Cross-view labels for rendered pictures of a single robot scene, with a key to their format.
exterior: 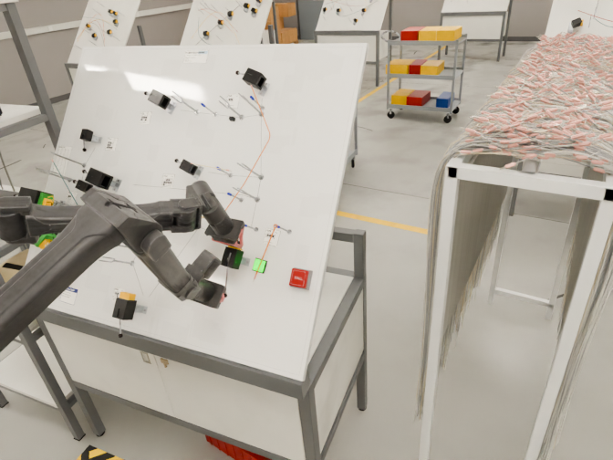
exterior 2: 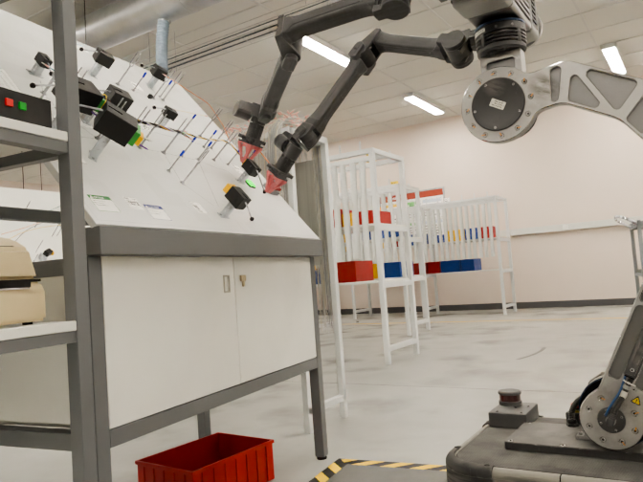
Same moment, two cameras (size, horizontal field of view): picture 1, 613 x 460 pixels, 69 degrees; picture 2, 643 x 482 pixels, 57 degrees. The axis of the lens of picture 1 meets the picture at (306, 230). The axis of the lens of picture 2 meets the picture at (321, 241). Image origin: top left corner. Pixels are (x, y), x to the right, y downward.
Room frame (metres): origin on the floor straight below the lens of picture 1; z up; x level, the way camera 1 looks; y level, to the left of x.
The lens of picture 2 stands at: (0.88, 2.45, 0.71)
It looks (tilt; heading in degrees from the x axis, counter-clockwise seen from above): 4 degrees up; 269
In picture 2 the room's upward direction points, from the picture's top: 4 degrees counter-clockwise
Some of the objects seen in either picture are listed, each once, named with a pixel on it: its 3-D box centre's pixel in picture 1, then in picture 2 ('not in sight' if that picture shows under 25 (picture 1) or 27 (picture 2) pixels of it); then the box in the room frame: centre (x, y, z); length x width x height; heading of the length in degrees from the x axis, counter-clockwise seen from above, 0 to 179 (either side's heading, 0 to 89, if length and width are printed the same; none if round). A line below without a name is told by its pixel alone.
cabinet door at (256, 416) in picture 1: (228, 402); (278, 312); (1.03, 0.32, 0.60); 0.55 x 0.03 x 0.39; 65
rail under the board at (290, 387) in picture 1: (144, 339); (235, 246); (1.13, 0.57, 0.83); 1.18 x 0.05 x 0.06; 65
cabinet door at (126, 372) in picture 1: (108, 362); (179, 329); (1.27, 0.81, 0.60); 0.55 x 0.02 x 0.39; 65
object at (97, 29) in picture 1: (110, 62); not in sight; (7.05, 2.67, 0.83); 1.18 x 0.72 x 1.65; 55
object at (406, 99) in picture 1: (420, 74); not in sight; (5.91, -1.63, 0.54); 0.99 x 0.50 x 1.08; 59
